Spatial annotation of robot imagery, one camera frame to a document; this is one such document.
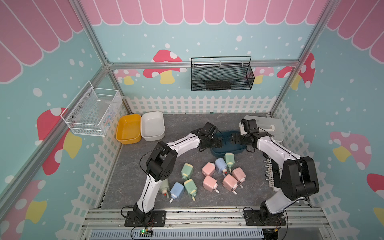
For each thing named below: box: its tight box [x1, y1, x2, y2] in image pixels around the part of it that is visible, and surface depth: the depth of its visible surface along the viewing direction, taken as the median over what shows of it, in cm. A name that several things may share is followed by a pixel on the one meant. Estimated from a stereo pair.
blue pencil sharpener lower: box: [169, 182, 185, 203], surface depth 78 cm
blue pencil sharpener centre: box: [214, 158, 228, 177], surface depth 88 cm
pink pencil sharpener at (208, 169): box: [201, 162, 216, 176], surface depth 86 cm
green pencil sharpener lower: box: [183, 179, 198, 202], surface depth 79 cm
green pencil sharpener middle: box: [181, 163, 194, 180], surface depth 85 cm
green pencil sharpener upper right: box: [224, 153, 235, 173], surface depth 89 cm
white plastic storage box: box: [141, 111, 165, 142], surface depth 114 cm
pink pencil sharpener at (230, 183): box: [222, 174, 239, 195], surface depth 81 cm
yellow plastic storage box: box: [116, 114, 142, 145], surface depth 111 cm
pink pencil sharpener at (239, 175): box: [231, 167, 247, 189], surface depth 83 cm
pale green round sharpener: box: [159, 178, 171, 199], surface depth 79 cm
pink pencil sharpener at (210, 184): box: [203, 175, 220, 194], surface depth 81 cm
